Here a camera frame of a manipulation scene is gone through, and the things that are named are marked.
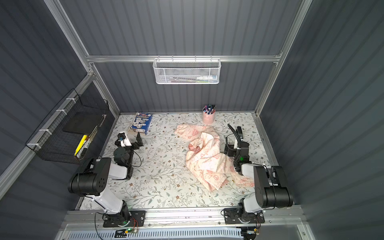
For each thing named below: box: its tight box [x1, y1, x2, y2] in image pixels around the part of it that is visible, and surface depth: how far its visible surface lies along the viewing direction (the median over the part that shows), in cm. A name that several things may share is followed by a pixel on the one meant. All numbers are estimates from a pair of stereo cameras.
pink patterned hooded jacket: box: [174, 125, 255, 193], surface depth 88 cm
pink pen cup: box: [202, 107, 216, 125], surface depth 111 cm
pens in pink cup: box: [202, 104, 217, 115], surface depth 108 cm
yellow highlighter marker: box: [74, 134, 89, 156], surface depth 73 cm
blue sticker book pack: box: [130, 112, 153, 135], surface depth 114 cm
